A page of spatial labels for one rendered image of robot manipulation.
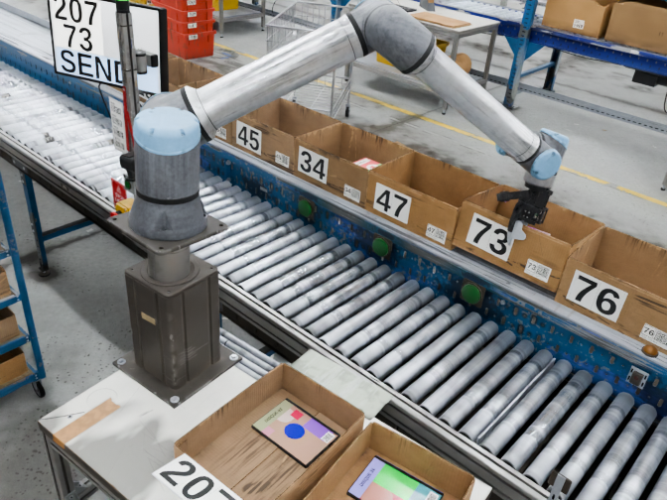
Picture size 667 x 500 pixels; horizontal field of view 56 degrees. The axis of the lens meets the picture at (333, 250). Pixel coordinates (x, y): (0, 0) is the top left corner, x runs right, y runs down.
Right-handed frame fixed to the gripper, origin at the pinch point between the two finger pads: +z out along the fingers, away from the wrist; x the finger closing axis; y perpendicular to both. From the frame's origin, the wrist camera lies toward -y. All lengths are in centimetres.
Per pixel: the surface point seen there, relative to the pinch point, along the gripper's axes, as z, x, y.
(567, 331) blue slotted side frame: 19.4, 0.7, 27.5
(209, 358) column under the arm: 45, -81, -41
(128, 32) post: -31, -69, -119
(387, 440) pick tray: 40, -71, 14
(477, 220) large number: -2.1, -0.6, -12.2
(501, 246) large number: 2.8, 0.1, -1.7
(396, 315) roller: 33.3, -21.5, -19.4
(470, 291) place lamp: 20.1, -4.0, -4.8
